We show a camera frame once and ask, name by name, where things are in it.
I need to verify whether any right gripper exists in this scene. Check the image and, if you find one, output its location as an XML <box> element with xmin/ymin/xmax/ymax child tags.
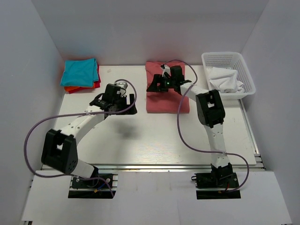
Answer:
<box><xmin>147</xmin><ymin>74</ymin><xmax>176</xmax><ymax>92</ymax></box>

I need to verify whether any salmon pink t-shirt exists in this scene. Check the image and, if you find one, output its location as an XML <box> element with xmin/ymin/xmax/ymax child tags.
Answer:
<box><xmin>145</xmin><ymin>61</ymin><xmax>190</xmax><ymax>114</ymax></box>

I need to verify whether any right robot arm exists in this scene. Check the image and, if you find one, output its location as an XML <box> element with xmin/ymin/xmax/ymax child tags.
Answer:
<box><xmin>147</xmin><ymin>64</ymin><xmax>233</xmax><ymax>187</ymax></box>

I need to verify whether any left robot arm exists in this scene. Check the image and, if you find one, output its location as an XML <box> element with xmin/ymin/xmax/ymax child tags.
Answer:
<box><xmin>41</xmin><ymin>80</ymin><xmax>137</xmax><ymax>187</ymax></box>

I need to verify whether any folded red t-shirt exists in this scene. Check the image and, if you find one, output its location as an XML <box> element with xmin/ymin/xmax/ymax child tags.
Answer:
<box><xmin>97</xmin><ymin>65</ymin><xmax>101</xmax><ymax>83</ymax></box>

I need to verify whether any folded teal t-shirt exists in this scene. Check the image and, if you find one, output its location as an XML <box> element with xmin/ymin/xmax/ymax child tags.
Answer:
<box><xmin>60</xmin><ymin>58</ymin><xmax>99</xmax><ymax>88</ymax></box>

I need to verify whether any white t-shirt in basket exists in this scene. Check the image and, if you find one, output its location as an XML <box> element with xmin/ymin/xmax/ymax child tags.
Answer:
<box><xmin>208</xmin><ymin>67</ymin><xmax>244</xmax><ymax>93</ymax></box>

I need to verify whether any white plastic basket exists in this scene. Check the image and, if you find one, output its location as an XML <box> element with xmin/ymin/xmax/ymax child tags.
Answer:
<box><xmin>202</xmin><ymin>52</ymin><xmax>256</xmax><ymax>100</ymax></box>

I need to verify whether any folded orange t-shirt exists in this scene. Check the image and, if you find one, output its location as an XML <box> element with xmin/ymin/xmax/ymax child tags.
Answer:
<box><xmin>64</xmin><ymin>82</ymin><xmax>101</xmax><ymax>94</ymax></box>

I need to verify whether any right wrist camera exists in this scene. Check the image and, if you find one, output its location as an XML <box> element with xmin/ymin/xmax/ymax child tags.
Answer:
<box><xmin>160</xmin><ymin>64</ymin><xmax>171</xmax><ymax>78</ymax></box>

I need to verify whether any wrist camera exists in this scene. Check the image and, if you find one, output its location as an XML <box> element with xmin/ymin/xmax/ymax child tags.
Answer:
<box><xmin>160</xmin><ymin>64</ymin><xmax>171</xmax><ymax>78</ymax></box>
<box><xmin>114</xmin><ymin>81</ymin><xmax>128</xmax><ymax>97</ymax></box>

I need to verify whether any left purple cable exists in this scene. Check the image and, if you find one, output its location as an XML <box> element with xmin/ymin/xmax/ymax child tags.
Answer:
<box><xmin>23</xmin><ymin>79</ymin><xmax>138</xmax><ymax>198</ymax></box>

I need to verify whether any purple cable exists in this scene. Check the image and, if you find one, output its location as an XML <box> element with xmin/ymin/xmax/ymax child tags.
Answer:
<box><xmin>160</xmin><ymin>59</ymin><xmax>250</xmax><ymax>194</ymax></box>
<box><xmin>23</xmin><ymin>79</ymin><xmax>138</xmax><ymax>198</ymax></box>

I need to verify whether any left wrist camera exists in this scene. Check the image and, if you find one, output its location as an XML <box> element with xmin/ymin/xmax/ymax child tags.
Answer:
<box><xmin>114</xmin><ymin>81</ymin><xmax>128</xmax><ymax>97</ymax></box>

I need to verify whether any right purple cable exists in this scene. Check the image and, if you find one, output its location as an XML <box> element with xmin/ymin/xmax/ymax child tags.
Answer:
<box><xmin>160</xmin><ymin>59</ymin><xmax>250</xmax><ymax>194</ymax></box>

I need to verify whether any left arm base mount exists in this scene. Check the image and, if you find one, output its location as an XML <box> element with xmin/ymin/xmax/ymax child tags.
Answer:
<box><xmin>68</xmin><ymin>173</ymin><xmax>118</xmax><ymax>199</ymax></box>

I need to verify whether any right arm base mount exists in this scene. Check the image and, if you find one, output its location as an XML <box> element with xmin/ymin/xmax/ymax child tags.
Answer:
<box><xmin>191</xmin><ymin>164</ymin><xmax>241</xmax><ymax>200</ymax></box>

